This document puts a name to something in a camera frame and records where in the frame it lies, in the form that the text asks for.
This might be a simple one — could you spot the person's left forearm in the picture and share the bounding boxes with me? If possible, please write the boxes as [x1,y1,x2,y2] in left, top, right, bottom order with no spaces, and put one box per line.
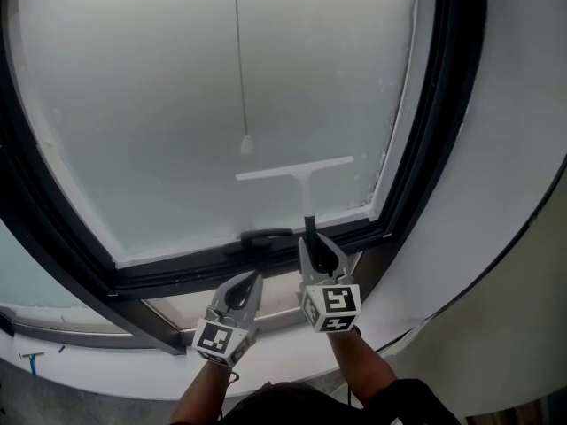
[170,360,235,425]

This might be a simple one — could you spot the clear window pane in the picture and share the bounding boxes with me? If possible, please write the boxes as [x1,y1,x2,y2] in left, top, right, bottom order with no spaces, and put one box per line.
[145,254,361,332]
[12,310,134,336]

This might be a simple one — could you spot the black window handle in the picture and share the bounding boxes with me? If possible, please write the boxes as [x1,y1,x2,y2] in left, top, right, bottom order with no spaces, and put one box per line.
[223,227,294,257]

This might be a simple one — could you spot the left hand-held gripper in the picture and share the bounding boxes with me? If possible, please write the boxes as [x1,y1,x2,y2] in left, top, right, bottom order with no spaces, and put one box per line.
[190,270,265,367]

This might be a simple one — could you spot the wooden cabinet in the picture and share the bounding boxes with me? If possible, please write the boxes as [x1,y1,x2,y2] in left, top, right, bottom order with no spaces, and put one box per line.
[464,395,550,425]

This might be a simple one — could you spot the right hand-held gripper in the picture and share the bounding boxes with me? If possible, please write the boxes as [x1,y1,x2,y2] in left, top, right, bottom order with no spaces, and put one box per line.
[297,234,363,336]

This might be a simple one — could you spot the person's black shirt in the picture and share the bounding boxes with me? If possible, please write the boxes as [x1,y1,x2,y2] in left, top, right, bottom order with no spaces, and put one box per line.
[170,377,462,425]

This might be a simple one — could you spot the small blue squeegee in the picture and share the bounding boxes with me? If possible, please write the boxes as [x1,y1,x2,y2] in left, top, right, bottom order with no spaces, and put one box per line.
[19,351,46,376]

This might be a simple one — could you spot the person's right forearm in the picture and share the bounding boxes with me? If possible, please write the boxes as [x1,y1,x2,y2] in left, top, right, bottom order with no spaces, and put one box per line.
[325,328,399,409]

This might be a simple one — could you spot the white squeegee dark green handle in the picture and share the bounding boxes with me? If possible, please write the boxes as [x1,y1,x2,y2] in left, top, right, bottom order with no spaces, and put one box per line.
[235,155,355,265]

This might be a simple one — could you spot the frosted window glass pane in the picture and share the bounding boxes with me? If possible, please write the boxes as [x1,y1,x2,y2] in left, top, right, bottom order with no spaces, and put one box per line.
[6,0,421,270]

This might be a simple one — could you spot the black window frame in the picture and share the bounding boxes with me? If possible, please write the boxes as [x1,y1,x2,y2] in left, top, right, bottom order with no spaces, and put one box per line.
[0,0,488,357]

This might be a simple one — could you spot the wide frosted window pane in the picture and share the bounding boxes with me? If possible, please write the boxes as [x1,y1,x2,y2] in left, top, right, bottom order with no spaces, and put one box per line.
[0,223,89,310]

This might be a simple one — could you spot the blind pull cord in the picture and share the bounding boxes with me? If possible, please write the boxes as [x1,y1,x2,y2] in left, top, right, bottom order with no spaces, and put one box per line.
[233,0,255,156]

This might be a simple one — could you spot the white window sill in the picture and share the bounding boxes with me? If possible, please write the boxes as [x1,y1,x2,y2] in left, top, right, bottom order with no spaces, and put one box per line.
[0,307,429,403]

